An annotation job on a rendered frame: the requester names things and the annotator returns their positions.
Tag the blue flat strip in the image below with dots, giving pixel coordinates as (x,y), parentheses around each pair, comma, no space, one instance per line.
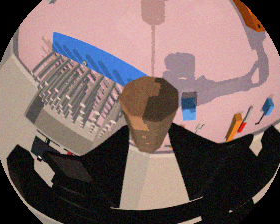
(97,59)

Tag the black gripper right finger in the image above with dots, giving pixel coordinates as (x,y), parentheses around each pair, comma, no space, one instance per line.
(200,159)

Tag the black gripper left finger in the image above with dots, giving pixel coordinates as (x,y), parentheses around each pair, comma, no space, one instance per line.
(103,167)

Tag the orange-brown flat bar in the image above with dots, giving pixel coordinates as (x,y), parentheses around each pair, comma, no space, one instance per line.
(236,122)

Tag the blue cube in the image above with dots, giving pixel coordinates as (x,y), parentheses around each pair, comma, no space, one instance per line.
(188,107)
(268,106)

